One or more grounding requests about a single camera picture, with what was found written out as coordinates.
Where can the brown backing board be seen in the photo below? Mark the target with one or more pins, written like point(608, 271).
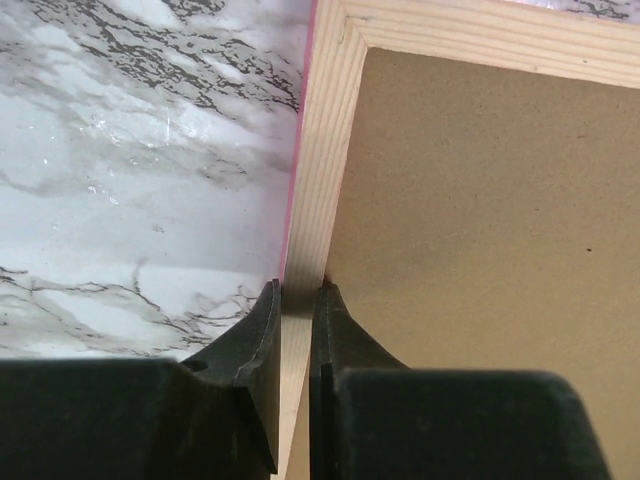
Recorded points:
point(471, 236)

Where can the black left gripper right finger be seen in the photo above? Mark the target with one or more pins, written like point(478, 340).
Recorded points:
point(373, 417)

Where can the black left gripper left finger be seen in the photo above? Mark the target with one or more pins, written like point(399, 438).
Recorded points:
point(214, 415)

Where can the pink photo frame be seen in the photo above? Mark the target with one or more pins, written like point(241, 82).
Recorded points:
point(468, 173)

